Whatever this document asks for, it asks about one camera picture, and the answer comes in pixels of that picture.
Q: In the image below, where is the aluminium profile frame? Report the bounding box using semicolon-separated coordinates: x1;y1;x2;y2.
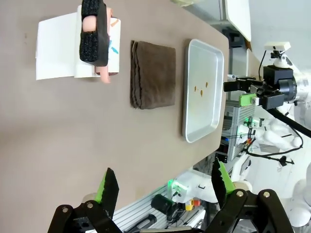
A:
222;99;258;162

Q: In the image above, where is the yellow emergency stop button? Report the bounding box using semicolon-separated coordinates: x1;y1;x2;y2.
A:
186;199;201;211

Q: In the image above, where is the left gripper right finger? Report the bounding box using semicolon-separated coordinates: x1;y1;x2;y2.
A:
206;159;294;233

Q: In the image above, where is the metal tray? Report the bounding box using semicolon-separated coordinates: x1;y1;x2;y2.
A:
182;38;225;143

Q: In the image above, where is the pink lint roller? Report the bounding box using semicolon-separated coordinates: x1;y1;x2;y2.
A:
79;0;121;84

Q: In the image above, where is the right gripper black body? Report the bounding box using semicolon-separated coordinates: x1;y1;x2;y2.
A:
255;65;297;110

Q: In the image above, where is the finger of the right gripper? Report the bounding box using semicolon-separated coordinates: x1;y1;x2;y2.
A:
239;93;262;107
224;77;264;93

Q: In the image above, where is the aluminium base plate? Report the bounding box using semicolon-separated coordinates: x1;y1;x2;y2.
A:
113;189;207;233

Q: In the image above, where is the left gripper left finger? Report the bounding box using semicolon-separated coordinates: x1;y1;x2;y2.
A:
47;167;122;233

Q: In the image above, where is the white table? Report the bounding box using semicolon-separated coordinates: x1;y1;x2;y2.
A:
225;0;252;42

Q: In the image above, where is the black cylinder device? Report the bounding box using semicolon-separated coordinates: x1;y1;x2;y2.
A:
152;194;173;215

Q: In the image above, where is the thin black cable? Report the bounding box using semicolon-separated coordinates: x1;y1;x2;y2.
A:
246;128;304;168

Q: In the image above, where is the white folding stand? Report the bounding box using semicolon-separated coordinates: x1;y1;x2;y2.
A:
35;4;98;81

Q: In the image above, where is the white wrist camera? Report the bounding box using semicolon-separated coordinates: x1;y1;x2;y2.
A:
264;41;292;68

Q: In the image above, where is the brown towel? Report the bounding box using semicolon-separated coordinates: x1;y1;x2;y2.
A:
130;40;176;110

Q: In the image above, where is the thick black cable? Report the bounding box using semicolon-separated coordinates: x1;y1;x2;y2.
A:
268;108;311;138

